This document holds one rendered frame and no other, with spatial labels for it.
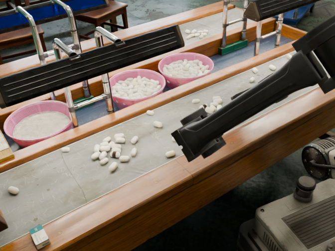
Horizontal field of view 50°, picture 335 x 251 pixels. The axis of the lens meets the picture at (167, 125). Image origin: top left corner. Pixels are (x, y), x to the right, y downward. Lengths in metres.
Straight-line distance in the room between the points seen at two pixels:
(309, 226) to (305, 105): 0.46
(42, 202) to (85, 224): 0.19
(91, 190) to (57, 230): 0.18
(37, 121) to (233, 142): 0.79
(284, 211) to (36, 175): 0.91
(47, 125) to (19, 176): 0.29
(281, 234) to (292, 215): 0.10
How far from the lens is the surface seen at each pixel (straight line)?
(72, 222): 1.07
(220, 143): 0.88
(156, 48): 1.20
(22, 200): 1.21
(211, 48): 2.01
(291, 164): 2.38
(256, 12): 1.49
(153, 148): 1.28
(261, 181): 2.23
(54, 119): 1.53
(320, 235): 1.43
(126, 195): 1.09
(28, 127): 1.52
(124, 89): 1.64
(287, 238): 1.39
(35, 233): 1.05
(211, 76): 1.65
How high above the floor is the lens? 1.56
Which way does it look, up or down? 37 degrees down
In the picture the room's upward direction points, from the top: 3 degrees counter-clockwise
